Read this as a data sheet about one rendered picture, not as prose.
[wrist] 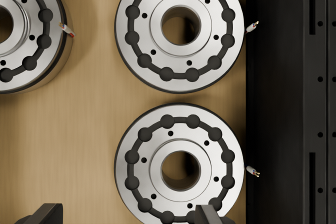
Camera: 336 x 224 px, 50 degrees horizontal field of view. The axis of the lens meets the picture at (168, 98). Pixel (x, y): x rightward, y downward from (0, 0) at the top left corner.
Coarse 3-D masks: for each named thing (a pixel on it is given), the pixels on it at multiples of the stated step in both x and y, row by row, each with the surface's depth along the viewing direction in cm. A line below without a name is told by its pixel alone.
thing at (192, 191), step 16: (160, 144) 28; (176, 144) 27; (192, 144) 27; (160, 160) 27; (208, 160) 27; (160, 176) 27; (208, 176) 27; (160, 192) 27; (176, 192) 27; (192, 192) 27
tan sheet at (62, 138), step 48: (96, 0) 31; (240, 0) 31; (96, 48) 31; (0, 96) 30; (48, 96) 31; (96, 96) 31; (144, 96) 31; (192, 96) 31; (240, 96) 31; (0, 144) 30; (48, 144) 31; (96, 144) 31; (240, 144) 31; (0, 192) 30; (48, 192) 31; (96, 192) 31; (240, 192) 31
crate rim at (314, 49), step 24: (312, 0) 22; (312, 24) 22; (312, 48) 21; (312, 72) 21; (312, 96) 21; (312, 120) 21; (312, 144) 21; (312, 168) 22; (312, 192) 22; (312, 216) 22
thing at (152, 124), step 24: (144, 120) 28; (168, 120) 28; (192, 120) 28; (216, 120) 28; (120, 144) 28; (144, 144) 28; (216, 144) 28; (120, 168) 28; (144, 168) 28; (216, 168) 28; (240, 168) 28; (120, 192) 28; (144, 192) 28; (216, 192) 28; (144, 216) 28; (168, 216) 28; (192, 216) 28
